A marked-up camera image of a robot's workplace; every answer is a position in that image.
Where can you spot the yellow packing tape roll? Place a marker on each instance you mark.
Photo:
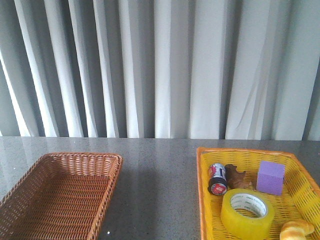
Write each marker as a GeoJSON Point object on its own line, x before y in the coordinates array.
{"type": "Point", "coordinates": [246, 214]}

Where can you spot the grey pleated curtain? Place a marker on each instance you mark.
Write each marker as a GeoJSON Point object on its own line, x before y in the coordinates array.
{"type": "Point", "coordinates": [197, 69]}

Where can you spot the small blue white can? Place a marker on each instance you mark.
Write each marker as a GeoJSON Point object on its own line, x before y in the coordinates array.
{"type": "Point", "coordinates": [217, 184]}

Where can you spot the brown toy animal figure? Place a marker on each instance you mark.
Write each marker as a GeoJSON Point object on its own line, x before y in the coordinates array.
{"type": "Point", "coordinates": [235, 179]}

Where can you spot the brown wicker basket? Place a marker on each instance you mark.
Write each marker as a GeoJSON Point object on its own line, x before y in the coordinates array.
{"type": "Point", "coordinates": [63, 196]}

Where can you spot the purple foam cube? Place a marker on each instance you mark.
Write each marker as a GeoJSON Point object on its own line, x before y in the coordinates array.
{"type": "Point", "coordinates": [270, 178]}

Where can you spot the yellow orange-rimmed plastic basket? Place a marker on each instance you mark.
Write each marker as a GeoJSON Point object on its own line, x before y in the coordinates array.
{"type": "Point", "coordinates": [300, 198]}

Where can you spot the toy croissant bread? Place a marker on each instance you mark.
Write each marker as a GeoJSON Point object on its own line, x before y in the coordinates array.
{"type": "Point", "coordinates": [296, 230]}

